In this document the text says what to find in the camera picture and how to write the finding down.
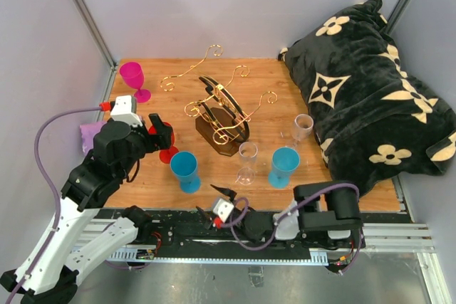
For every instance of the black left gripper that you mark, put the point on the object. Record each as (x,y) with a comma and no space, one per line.
(162,139)

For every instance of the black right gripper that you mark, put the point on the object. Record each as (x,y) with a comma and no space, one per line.
(206,217)

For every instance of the red plastic wine glass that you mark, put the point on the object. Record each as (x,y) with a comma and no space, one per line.
(166,155)

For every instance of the blue plastic wine glass back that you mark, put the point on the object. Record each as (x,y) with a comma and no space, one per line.
(184,166)

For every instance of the blue plastic wine glass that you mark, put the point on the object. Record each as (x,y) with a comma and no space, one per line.
(284,163)
(184,166)

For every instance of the clear wine glass back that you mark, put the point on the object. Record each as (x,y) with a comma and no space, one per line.
(248,152)

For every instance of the clear wine glass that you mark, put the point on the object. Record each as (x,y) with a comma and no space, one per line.
(248,152)
(301,128)

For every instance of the magenta plastic wine glass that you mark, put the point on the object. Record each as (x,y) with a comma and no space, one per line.
(133,76)

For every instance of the blue plastic wine glass front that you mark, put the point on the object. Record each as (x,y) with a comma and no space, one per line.
(284,163)

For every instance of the clear wine glass front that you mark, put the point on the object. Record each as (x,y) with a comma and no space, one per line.
(301,128)

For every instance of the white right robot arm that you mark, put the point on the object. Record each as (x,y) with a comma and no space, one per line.
(327,208)

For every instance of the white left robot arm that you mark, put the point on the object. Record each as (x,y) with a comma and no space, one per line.
(54,270)

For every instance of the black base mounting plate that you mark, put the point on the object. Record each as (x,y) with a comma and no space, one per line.
(196,234)

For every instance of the purple folded cloth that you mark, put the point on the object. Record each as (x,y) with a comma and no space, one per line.
(88,132)

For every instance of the black floral plush pillow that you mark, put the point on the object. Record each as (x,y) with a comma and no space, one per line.
(371,119)

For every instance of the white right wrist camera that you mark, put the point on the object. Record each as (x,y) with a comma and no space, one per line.
(222,209)

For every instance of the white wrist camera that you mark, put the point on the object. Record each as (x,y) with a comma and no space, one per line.
(222,209)
(123,109)

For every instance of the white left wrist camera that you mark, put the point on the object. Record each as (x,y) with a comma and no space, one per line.
(123,109)

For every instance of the gold wire wine glass rack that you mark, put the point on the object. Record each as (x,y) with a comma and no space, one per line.
(219,118)

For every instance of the aluminium frame rail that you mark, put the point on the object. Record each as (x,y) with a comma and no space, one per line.
(381,238)

